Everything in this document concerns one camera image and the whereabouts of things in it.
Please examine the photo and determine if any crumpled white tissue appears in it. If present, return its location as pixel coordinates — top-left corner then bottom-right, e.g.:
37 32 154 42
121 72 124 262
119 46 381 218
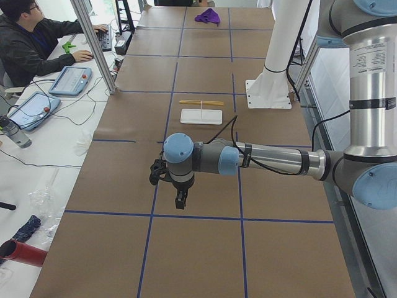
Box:
74 130 93 156

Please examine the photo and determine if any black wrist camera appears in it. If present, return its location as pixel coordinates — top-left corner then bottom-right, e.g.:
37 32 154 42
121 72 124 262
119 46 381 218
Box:
149 159 171 186

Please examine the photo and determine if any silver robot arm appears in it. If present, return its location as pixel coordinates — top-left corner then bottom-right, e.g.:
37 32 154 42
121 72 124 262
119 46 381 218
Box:
149 1 396 210

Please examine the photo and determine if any dark folded umbrella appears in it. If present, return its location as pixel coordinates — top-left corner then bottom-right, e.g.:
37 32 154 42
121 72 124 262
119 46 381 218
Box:
1 215 41 264

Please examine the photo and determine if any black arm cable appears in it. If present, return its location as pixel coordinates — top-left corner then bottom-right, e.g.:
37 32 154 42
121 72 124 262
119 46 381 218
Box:
207 115 351 175

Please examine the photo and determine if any person in black jacket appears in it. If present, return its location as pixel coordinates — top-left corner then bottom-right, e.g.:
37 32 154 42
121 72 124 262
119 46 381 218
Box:
1 1 94 87

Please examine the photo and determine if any green plastic object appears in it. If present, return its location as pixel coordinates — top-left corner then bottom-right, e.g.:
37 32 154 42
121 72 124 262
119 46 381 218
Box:
62 42 76 54

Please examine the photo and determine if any aluminium frame post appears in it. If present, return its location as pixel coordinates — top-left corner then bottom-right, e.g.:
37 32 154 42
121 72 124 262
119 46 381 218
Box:
70 0 116 94

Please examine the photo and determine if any red cylinder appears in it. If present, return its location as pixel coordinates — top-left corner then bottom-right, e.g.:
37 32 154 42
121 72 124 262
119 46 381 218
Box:
1 239 47 267

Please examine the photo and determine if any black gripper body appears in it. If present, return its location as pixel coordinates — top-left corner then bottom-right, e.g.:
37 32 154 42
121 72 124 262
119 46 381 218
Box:
172 178 193 199

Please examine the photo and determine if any grey water bottle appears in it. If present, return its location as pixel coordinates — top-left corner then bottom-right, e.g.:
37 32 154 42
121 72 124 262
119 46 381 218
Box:
0 115 32 148

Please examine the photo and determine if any far blue teach pendant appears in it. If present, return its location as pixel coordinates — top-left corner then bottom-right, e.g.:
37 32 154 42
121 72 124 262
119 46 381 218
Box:
48 66 92 97

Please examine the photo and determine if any black keyboard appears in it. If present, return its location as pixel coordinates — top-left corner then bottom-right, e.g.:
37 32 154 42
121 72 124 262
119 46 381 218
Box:
96 25 112 52

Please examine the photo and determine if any purple towel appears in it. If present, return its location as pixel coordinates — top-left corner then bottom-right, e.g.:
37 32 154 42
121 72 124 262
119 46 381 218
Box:
194 8 221 25

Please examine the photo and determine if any blue teach pendant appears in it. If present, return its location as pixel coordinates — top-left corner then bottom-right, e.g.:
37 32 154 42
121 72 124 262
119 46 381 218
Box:
8 91 61 131
48 66 92 97

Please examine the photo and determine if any near blue teach pendant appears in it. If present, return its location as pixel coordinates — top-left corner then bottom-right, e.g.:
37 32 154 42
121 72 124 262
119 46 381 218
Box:
8 91 61 131

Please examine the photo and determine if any clear plastic wrap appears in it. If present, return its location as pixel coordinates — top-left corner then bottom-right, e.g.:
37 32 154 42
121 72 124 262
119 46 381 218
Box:
28 168 65 251

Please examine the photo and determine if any white wooden towel rack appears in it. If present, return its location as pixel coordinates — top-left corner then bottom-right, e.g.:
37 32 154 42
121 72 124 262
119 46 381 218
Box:
179 100 224 125

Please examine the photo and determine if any black power box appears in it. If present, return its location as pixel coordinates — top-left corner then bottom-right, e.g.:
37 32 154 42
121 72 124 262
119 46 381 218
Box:
114 31 133 55

